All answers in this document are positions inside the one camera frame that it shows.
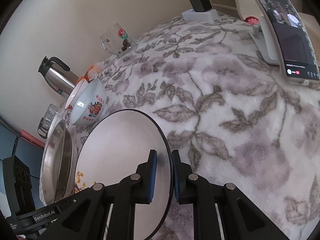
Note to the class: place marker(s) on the black charger adapter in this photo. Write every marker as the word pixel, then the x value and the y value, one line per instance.
pixel 201 5

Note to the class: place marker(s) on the light blue bowl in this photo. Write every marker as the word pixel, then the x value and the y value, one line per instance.
pixel 90 105

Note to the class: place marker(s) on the white phone stand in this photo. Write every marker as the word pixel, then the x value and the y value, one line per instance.
pixel 264 41

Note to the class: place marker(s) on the floral grey tablecloth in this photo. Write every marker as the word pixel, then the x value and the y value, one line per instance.
pixel 230 115

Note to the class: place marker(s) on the orange snack packet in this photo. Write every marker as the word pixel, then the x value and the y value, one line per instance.
pixel 92 73

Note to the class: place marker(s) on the clear glass mug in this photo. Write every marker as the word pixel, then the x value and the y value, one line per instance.
pixel 115 40

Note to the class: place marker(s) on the white power strip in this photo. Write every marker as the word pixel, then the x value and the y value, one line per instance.
pixel 208 16

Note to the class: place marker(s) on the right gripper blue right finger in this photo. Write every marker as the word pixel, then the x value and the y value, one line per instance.
pixel 183 193

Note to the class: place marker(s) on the stainless steel thermos jug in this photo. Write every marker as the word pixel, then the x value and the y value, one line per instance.
pixel 58 76

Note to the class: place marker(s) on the glass teapot black handle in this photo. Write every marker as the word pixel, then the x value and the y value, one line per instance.
pixel 48 121

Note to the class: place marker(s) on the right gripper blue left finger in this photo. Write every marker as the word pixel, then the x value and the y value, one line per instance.
pixel 148 173

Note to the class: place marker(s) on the black rim white plate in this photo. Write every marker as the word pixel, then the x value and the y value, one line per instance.
pixel 114 149

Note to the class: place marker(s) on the smartphone on stand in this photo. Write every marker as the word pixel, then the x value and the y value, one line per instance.
pixel 296 55

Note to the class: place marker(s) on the strawberry pattern bowl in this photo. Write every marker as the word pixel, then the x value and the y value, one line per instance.
pixel 77 91

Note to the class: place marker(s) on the pink floral rim plate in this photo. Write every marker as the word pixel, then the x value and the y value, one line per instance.
pixel 74 159

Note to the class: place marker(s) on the stainless steel plate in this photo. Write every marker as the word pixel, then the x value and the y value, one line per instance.
pixel 56 164

